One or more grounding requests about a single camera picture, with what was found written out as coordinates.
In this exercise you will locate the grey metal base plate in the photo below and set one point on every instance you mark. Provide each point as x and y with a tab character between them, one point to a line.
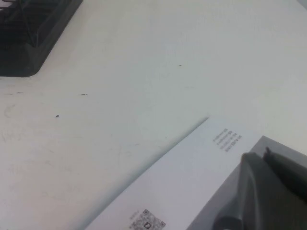
211	210

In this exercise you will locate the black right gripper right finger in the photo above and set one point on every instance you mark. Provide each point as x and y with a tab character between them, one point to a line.
290	170

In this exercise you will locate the white printed paper sheet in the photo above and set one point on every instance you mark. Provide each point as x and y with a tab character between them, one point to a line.
180	179

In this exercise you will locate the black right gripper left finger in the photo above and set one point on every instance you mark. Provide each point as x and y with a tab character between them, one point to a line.
263	203

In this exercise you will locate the black plastic drip tray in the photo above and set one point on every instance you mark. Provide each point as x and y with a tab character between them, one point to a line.
28	60

